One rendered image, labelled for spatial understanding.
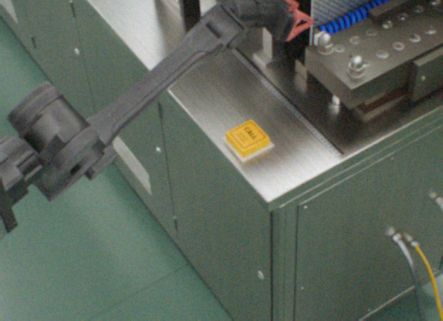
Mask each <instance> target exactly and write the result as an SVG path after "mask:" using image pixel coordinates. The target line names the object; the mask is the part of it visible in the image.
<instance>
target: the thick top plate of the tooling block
mask: <svg viewBox="0 0 443 321"><path fill-rule="evenodd" d="M331 40H332V44H333V48H334V51H333V53H331V54H329V55H321V54H319V53H318V51H317V45H316V44H311V45H310V46H308V47H306V48H305V68H306V69H307V70H308V71H309V73H312V74H313V76H314V77H316V78H317V79H318V80H319V81H320V82H321V84H323V85H325V87H326V88H328V89H329V90H330V92H331V93H333V94H334V95H335V96H336V97H337V98H338V99H339V100H341V101H342V103H343V104H344V105H346V106H347V107H348V108H349V109H351V108H354V107H355V106H357V105H360V104H362V103H363V102H364V101H366V100H370V98H372V97H374V96H376V95H378V94H379V93H383V92H384V91H386V90H387V89H389V88H391V87H394V86H395V85H397V84H400V83H401V82H403V81H404V80H407V79H409V78H410V74H411V70H412V61H414V60H417V59H419V58H421V57H422V56H423V55H427V54H429V52H431V51H434V50H435V49H437V48H439V47H442V46H443V0H409V1H408V6H407V7H405V8H403V9H401V10H397V11H396V12H395V13H393V14H392V15H388V16H386V17H384V18H383V19H380V20H379V21H377V22H374V21H372V20H371V19H370V18H369V17H367V18H365V19H363V20H361V21H359V22H357V23H354V24H352V25H350V26H349V27H348V28H345V29H342V30H340V31H338V32H336V33H334V34H333V35H331ZM355 55H359V56H362V58H363V64H364V70H365V75H364V76H363V77H361V78H358V79H356V78H352V77H350V76H349V75H348V73H347V71H348V68H349V65H350V61H351V59H352V57H353V56H355Z"/></svg>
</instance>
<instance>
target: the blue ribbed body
mask: <svg viewBox="0 0 443 321"><path fill-rule="evenodd" d="M388 1H389V0H375V1H374V2H370V4H367V3H366V4H365V5H364V6H363V7H359V9H358V10H354V11H353V12H348V14H347V15H343V16H342V18H340V17H339V18H337V20H336V21H335V20H331V22H330V23H326V24H325V26H320V27H319V29H318V30H319V31H321V32H328V33H329V34H330V35H333V34H334V33H336V32H338V31H340V30H342V29H345V28H348V27H349V26H350V25H352V24H354V23H357V22H359V21H361V20H363V19H365V18H367V17H368V13H369V11H370V10H372V9H374V8H375V7H378V6H380V5H381V4H383V3H386V2H388ZM344 26H345V27H344Z"/></svg>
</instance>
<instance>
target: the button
mask: <svg viewBox="0 0 443 321"><path fill-rule="evenodd" d="M226 140H227V141H228V142H229V143H230V144H231V145H232V146H233V148H234V149H236V150H237V152H238V153H239V154H240V155H241V157H243V158H245V157H248V156H250V155H252V154H253V153H255V152H257V151H259V150H260V149H264V148H265V147H267V146H269V137H268V136H267V135H266V134H265V133H264V132H263V131H262V130H261V129H260V128H259V127H258V126H257V125H256V124H255V123H254V121H252V120H249V121H247V122H245V123H244V124H242V125H239V126H237V127H236V128H234V129H232V130H230V131H228V132H226Z"/></svg>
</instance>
